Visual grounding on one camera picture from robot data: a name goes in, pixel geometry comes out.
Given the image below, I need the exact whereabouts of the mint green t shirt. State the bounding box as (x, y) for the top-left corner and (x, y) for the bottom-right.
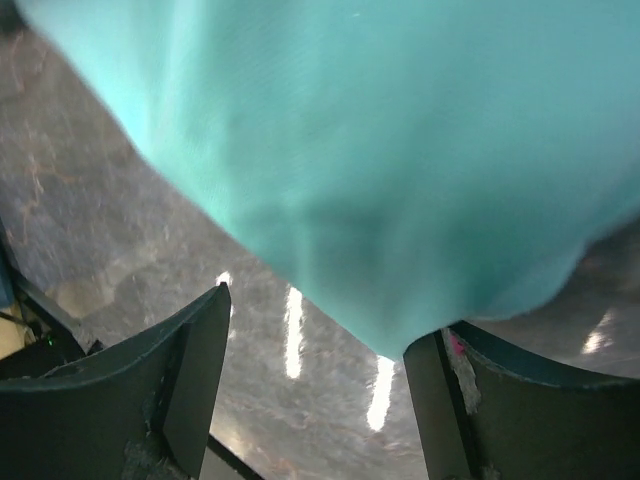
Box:
(18, 1), (639, 359)

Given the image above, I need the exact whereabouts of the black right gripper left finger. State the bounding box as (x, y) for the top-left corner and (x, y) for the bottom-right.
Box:
(0, 282), (233, 480)

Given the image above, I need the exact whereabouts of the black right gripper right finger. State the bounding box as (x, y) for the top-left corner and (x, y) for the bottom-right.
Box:
(404, 322), (639, 479)

